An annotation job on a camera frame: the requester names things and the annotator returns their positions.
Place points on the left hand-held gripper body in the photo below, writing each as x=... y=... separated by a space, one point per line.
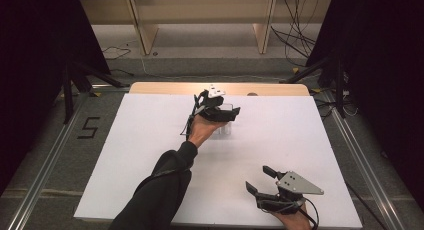
x=213 y=115

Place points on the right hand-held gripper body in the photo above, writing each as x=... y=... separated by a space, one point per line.
x=296 y=185

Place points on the clear plastic organizer box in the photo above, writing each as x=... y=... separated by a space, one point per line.
x=226 y=129

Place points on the person's left hand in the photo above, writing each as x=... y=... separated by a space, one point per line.
x=203 y=128

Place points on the person's right hand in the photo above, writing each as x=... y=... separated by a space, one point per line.
x=293 y=221

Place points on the white table cover sheet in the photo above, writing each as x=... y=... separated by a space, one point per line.
x=266 y=136

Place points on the black tripod stand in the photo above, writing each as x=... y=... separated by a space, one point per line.
x=68 y=96
x=340 y=90

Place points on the black curtain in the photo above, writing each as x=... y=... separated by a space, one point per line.
x=33 y=56
x=383 y=73

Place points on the aluminium floor rail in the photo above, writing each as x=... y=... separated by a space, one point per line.
x=363 y=160
x=43 y=171

